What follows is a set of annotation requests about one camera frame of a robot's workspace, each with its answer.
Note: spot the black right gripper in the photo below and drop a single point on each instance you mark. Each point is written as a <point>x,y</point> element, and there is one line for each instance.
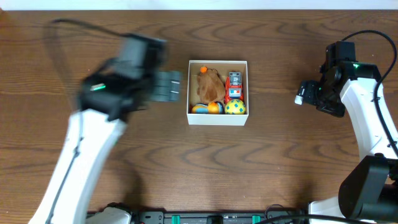
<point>306,94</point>

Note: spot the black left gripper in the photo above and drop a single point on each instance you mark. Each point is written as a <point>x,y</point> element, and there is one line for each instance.
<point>154,86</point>

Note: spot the brown plush toy with orange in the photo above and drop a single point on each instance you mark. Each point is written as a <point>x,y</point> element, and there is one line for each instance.
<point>210,86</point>

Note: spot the orange and blue toy fish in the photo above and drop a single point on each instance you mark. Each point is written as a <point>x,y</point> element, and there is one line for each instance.
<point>210,108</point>

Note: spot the red toy fire truck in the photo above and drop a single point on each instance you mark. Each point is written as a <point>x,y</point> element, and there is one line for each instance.
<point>234,87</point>

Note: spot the yellow ball with blue letters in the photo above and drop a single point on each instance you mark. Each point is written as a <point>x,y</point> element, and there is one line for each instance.
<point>235,106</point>

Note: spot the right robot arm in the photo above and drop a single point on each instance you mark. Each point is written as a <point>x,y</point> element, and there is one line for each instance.
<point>369,192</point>

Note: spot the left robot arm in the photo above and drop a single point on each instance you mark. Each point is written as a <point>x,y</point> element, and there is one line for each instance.
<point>120,86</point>

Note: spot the white cardboard box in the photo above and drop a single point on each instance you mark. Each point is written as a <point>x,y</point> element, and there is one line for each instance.
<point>223,67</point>

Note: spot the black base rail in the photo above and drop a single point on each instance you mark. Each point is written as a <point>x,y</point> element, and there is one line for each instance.
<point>121,213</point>

